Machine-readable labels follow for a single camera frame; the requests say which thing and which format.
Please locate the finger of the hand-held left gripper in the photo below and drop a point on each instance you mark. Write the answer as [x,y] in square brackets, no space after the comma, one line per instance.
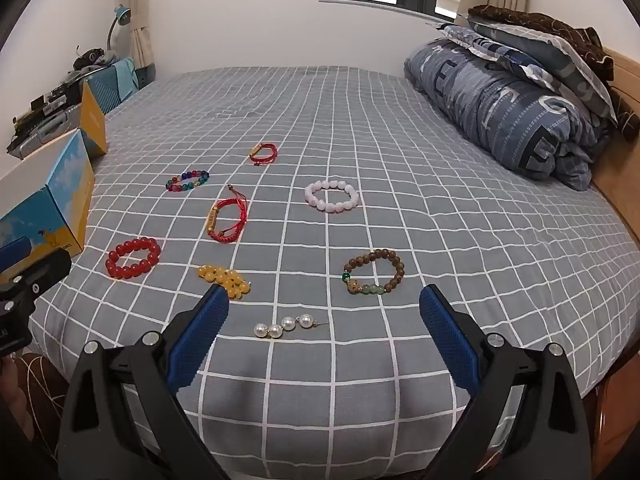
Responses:
[15,256]
[45,270]

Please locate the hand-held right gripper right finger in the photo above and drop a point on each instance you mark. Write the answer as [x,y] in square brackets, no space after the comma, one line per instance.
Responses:
[445,340]

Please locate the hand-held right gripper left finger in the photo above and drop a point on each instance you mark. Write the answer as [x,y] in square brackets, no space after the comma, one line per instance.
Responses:
[200,340]

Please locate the blue and yellow cardboard box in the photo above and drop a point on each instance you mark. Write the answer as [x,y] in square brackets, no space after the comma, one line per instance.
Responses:
[60,195]

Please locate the double pearl earring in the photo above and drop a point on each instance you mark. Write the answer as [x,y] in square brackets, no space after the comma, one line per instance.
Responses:
[274,331]

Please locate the brown white-lined cloth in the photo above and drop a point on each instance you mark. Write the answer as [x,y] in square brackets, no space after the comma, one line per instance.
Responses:
[45,400]

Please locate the grey suitcase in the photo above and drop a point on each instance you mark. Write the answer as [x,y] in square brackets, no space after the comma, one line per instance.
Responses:
[45,132]

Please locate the dark clutter on suitcase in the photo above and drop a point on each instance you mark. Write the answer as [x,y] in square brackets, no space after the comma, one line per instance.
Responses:
[55,97]

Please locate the teal suitcase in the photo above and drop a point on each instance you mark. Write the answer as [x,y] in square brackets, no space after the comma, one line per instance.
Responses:
[107,90]

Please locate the black bag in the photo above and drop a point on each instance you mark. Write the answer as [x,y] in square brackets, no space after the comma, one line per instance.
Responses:
[92,59]

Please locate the teal cloth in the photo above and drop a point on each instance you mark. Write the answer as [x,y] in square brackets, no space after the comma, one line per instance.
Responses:
[127,75]

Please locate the grey checked bedsheet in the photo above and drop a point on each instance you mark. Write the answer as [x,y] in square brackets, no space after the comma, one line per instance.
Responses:
[350,125]

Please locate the blue letter-print folded quilt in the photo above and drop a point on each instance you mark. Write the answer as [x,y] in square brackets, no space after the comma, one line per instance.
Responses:
[490,105]

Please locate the teal desk lamp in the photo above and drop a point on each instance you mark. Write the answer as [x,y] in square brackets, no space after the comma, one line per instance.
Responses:
[121,14]

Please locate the grey patterned pillow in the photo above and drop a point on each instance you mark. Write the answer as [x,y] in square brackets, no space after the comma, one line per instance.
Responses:
[555,55]

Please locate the wooden bed frame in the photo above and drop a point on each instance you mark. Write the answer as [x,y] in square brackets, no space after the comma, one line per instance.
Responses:
[625,75]

